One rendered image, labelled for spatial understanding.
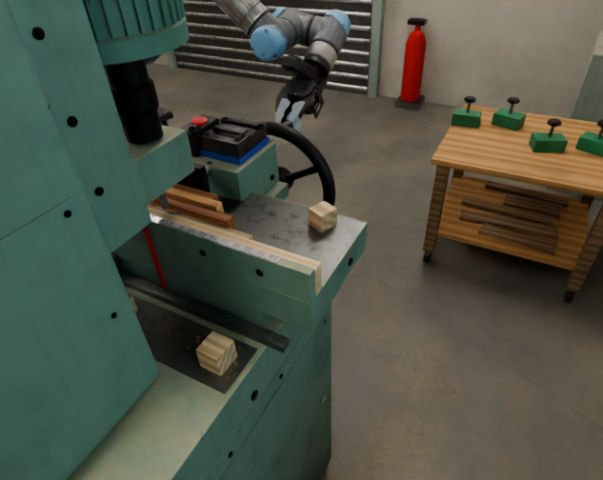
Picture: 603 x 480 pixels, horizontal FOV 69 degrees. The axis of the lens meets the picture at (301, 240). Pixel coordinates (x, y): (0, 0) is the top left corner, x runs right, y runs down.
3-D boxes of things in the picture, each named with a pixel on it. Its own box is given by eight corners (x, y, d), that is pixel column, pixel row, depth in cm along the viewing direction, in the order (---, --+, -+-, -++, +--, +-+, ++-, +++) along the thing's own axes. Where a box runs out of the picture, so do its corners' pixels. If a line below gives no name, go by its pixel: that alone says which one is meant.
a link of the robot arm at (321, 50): (333, 42, 105) (303, 39, 108) (326, 57, 104) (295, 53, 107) (339, 66, 112) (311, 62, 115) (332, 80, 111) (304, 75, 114)
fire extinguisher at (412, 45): (424, 102, 342) (435, 16, 305) (416, 110, 329) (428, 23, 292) (401, 98, 349) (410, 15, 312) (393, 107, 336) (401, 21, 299)
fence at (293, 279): (315, 297, 61) (315, 268, 58) (311, 305, 60) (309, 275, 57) (36, 198, 85) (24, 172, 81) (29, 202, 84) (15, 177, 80)
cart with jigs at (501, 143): (582, 230, 212) (640, 99, 172) (577, 310, 173) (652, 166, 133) (444, 199, 237) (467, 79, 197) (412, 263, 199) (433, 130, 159)
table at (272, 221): (386, 220, 84) (389, 193, 81) (313, 333, 64) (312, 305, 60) (150, 158, 108) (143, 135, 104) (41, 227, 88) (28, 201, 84)
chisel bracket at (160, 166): (198, 178, 71) (187, 129, 66) (134, 226, 62) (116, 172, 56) (163, 169, 74) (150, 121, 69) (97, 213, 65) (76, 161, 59)
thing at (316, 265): (322, 288, 63) (322, 261, 59) (315, 297, 61) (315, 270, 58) (45, 192, 86) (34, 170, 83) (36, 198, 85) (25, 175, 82)
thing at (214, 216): (238, 240, 72) (233, 215, 69) (231, 247, 71) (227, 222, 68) (140, 209, 80) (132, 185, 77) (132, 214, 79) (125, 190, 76)
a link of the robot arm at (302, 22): (263, 10, 107) (305, 22, 104) (282, 1, 115) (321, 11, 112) (261, 45, 112) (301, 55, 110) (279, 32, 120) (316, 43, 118)
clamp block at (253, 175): (281, 181, 92) (278, 141, 86) (245, 215, 82) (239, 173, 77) (223, 167, 97) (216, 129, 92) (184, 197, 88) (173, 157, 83)
